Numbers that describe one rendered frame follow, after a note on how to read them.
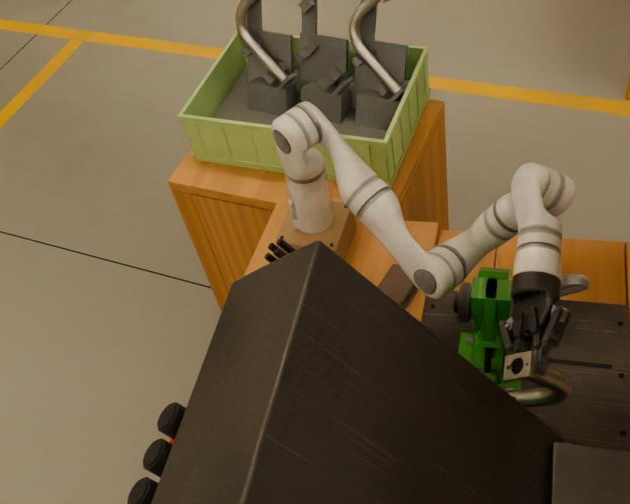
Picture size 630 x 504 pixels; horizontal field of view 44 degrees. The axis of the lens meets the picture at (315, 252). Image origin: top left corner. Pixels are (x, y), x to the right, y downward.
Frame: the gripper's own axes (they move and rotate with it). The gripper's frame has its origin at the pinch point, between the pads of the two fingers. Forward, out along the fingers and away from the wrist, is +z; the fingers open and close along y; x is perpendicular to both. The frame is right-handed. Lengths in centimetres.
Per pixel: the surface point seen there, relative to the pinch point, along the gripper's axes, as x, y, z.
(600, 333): 37.6, -19.6, -20.8
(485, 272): 3.5, -16.6, -21.1
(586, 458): 2.8, 9.1, 13.9
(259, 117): -16, -102, -86
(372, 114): 7, -75, -86
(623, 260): 47, -22, -41
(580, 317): 35.4, -23.0, -24.2
